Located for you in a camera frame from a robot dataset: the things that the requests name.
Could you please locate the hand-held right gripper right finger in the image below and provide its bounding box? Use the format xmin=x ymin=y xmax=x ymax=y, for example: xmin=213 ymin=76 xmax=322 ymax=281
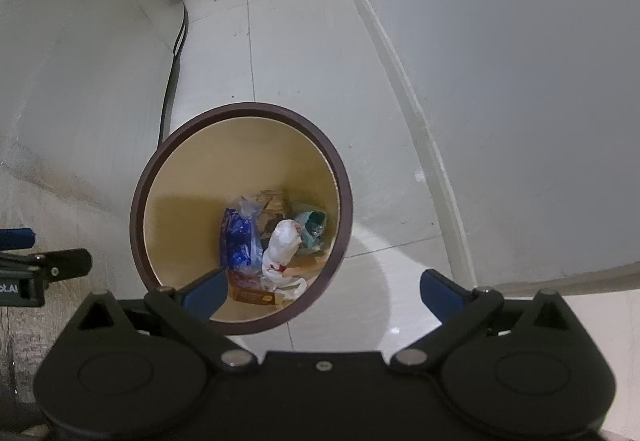
xmin=390 ymin=269 xmax=576 ymax=370

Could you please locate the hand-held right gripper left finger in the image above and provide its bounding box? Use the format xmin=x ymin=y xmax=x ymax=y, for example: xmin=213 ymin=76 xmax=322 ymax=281
xmin=69 ymin=268 xmax=258 ymax=373

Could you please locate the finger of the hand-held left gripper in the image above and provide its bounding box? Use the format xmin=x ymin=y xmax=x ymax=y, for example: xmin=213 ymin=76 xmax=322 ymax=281
xmin=0 ymin=248 xmax=94 ymax=281
xmin=0 ymin=228 xmax=37 ymax=251

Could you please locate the orange-brown small box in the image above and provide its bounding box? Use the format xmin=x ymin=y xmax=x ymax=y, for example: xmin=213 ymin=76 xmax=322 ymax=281
xmin=227 ymin=270 xmax=279 ymax=307

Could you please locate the blue plastic bag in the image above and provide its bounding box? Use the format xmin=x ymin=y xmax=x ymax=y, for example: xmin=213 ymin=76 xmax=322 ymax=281
xmin=220 ymin=195 xmax=266 ymax=273

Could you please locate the white paper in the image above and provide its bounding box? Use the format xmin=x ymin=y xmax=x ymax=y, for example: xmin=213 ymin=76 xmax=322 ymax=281
xmin=277 ymin=275 xmax=309 ymax=300

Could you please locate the white plastic bag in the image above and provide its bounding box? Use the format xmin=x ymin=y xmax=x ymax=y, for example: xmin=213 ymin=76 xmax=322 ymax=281
xmin=261 ymin=219 xmax=307 ymax=292

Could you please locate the beige bin with brown rim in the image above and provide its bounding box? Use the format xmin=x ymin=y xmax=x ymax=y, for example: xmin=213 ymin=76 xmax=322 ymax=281
xmin=129 ymin=104 xmax=354 ymax=336

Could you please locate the crumpled brown paper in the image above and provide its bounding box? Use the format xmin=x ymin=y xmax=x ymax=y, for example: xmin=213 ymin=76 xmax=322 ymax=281
xmin=255 ymin=188 xmax=292 ymax=223

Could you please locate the white and teal packet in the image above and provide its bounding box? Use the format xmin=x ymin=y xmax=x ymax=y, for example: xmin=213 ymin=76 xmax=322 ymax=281
xmin=291 ymin=202 xmax=329 ymax=256

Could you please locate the white baseboard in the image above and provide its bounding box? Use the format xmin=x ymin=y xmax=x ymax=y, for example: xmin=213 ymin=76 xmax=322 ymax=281
xmin=329 ymin=0 xmax=640 ymax=293

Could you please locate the black cable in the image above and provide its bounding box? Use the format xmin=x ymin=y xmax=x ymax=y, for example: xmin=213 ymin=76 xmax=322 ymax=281
xmin=158 ymin=4 xmax=190 ymax=146

